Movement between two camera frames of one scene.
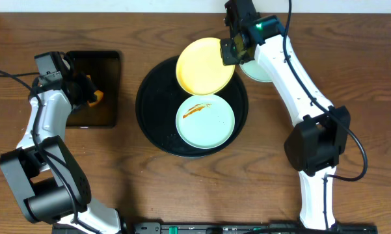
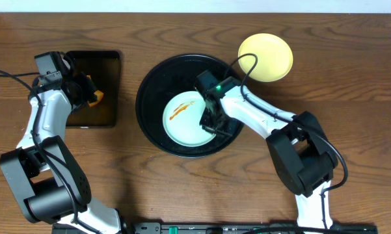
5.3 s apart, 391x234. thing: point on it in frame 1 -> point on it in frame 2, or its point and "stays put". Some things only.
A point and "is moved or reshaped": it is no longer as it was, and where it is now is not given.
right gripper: [228, 59] -> [205, 123]
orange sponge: [99, 93] stays put
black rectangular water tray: [104, 67] stays put
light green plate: [205, 121] is moved or reshaped
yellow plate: [200, 69] is moved or reshaped
